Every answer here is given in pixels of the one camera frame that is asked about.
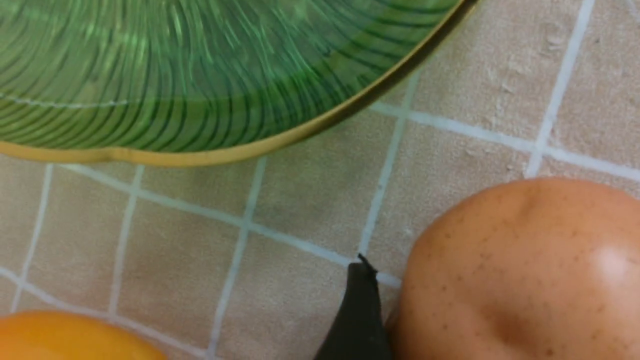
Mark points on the brown toy potato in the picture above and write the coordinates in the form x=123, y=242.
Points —
x=538, y=269

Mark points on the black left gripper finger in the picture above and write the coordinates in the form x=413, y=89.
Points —
x=357, y=332

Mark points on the green glass leaf plate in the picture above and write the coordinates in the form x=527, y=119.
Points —
x=185, y=83

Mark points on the yellow orange toy mango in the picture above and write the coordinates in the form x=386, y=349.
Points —
x=58, y=335

